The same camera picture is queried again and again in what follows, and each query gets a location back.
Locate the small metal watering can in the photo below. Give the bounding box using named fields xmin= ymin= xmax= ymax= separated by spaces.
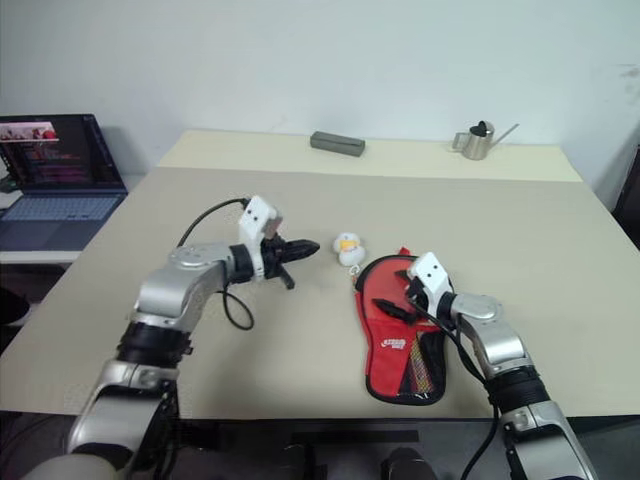
xmin=452 ymin=119 xmax=520 ymax=161

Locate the black rounded object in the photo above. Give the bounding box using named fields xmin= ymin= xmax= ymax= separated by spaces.
xmin=0 ymin=287 xmax=32 ymax=327

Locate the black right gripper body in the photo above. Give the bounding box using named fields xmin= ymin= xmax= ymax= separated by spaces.
xmin=405 ymin=276 xmax=436 ymax=322

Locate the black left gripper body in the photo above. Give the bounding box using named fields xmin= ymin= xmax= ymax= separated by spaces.
xmin=259 ymin=236 xmax=291 ymax=281

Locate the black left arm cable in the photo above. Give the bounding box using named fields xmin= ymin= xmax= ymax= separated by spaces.
xmin=177 ymin=198 xmax=254 ymax=331

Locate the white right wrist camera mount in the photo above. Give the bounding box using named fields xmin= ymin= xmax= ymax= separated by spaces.
xmin=407 ymin=252 xmax=457 ymax=321

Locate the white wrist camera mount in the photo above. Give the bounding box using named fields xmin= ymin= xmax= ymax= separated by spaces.
xmin=237 ymin=195 xmax=285 ymax=279
xmin=407 ymin=252 xmax=457 ymax=321

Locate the white side desk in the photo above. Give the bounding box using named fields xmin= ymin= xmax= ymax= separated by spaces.
xmin=0 ymin=172 xmax=149 ymax=274

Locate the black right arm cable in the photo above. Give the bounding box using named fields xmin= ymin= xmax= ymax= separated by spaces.
xmin=407 ymin=292 xmax=506 ymax=480

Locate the dark rounded shape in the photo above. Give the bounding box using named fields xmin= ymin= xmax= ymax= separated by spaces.
xmin=382 ymin=447 xmax=437 ymax=480

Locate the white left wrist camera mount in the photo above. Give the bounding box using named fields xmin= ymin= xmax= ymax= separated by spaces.
xmin=237 ymin=195 xmax=285 ymax=279

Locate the open blue laptop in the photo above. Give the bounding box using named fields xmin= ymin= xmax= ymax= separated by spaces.
xmin=0 ymin=113 xmax=129 ymax=251

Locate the white duck plush keychain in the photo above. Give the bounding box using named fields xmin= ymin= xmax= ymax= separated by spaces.
xmin=333 ymin=232 xmax=366 ymax=281

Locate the black chair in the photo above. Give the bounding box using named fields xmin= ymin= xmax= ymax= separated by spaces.
xmin=612 ymin=144 xmax=640 ymax=251

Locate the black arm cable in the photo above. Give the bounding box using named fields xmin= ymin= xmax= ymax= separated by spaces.
xmin=407 ymin=292 xmax=506 ymax=480
xmin=177 ymin=198 xmax=254 ymax=331

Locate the grey rectangular box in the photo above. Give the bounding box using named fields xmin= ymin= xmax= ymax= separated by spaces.
xmin=309 ymin=130 xmax=366 ymax=159

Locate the red paddle case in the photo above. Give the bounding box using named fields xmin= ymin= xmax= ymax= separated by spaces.
xmin=353 ymin=244 xmax=449 ymax=405

